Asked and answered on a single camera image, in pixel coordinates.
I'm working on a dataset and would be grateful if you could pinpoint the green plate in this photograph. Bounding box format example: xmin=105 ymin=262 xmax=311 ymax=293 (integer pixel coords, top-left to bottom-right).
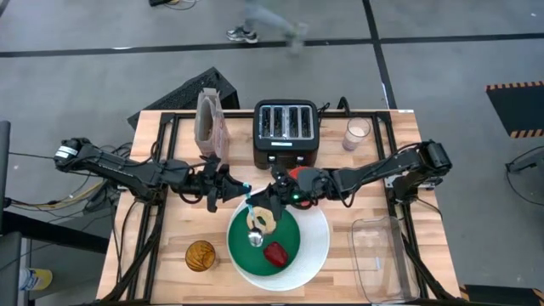
xmin=226 ymin=205 xmax=302 ymax=278

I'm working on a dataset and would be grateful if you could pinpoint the black stand with cable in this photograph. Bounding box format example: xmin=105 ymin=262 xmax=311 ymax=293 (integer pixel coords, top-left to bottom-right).
xmin=503 ymin=145 xmax=544 ymax=209

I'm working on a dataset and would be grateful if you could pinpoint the glass of milk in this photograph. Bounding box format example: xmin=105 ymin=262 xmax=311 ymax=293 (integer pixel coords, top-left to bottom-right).
xmin=342 ymin=116 xmax=372 ymax=153

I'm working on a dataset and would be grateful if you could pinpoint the spoon with blue-white handle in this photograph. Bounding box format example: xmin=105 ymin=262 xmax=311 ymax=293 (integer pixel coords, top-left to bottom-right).
xmin=242 ymin=181 xmax=265 ymax=249

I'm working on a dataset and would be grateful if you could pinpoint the small hazard-striped floor mat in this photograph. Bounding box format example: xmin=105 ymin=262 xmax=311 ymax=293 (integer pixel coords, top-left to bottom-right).
xmin=457 ymin=283 xmax=544 ymax=306

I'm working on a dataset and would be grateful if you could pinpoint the clear plastic bin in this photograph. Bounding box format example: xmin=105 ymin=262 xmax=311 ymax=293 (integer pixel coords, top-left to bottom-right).
xmin=347 ymin=215 xmax=422 ymax=305

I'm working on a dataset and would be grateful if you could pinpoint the pink strawberry yogurt cereal box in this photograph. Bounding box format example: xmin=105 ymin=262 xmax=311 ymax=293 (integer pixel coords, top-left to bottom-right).
xmin=193 ymin=87 xmax=232 ymax=161

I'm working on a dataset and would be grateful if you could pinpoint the amber ribbed glass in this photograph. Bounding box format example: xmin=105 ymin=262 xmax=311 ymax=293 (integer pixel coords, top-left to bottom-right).
xmin=184 ymin=239 xmax=218 ymax=274

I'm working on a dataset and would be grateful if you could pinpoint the black metal table frame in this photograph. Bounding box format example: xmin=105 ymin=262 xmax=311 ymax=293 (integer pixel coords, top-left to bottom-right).
xmin=110 ymin=110 xmax=459 ymax=305

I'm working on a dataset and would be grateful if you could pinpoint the black perforated box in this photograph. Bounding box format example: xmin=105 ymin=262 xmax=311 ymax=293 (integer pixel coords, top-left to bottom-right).
xmin=127 ymin=65 xmax=241 ymax=131

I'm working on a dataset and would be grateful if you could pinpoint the black toaster power cable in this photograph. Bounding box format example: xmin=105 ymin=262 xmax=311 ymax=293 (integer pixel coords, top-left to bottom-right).
xmin=315 ymin=96 xmax=356 ymax=118

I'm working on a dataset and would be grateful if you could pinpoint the white plate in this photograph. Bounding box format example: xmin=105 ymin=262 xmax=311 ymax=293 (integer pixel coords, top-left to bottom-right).
xmin=225 ymin=184 xmax=332 ymax=292

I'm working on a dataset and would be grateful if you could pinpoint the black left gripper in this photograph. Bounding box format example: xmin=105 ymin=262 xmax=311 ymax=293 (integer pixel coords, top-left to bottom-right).
xmin=177 ymin=155 xmax=252 ymax=213

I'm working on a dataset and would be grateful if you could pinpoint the bundle of floor cables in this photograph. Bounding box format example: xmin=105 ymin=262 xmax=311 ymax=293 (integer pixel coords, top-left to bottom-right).
xmin=4 ymin=142 xmax=133 ymax=214

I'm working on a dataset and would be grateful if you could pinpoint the person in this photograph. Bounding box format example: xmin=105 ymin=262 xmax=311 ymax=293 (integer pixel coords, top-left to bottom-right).
xmin=224 ymin=0 xmax=310 ymax=57

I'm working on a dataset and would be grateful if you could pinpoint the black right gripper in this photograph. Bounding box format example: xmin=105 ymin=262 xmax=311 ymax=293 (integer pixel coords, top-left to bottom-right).
xmin=245 ymin=164 xmax=337 ymax=224

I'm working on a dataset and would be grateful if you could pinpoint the dark red toy fruit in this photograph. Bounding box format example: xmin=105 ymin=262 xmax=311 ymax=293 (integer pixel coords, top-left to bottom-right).
xmin=263 ymin=241 xmax=291 ymax=269

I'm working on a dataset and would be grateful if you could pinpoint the black four-slot toaster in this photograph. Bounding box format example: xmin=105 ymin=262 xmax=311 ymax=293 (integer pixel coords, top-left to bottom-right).
xmin=252 ymin=99 xmax=321 ymax=171

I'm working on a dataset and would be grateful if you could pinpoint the toasted bagel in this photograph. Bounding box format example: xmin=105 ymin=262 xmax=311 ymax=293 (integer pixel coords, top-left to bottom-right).
xmin=246 ymin=207 xmax=279 ymax=236

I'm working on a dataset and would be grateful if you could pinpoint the yellow and white bottle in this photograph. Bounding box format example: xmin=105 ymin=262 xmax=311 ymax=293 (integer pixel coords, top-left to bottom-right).
xmin=18 ymin=267 xmax=54 ymax=292

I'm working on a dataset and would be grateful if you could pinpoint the black hazard-striped floor mat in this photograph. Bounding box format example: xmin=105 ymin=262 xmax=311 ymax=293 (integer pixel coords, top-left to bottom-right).
xmin=484 ymin=80 xmax=544 ymax=139

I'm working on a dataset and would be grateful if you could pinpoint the red bowl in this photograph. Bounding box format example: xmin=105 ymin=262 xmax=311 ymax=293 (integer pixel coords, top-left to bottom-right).
xmin=287 ymin=166 xmax=328 ymax=210

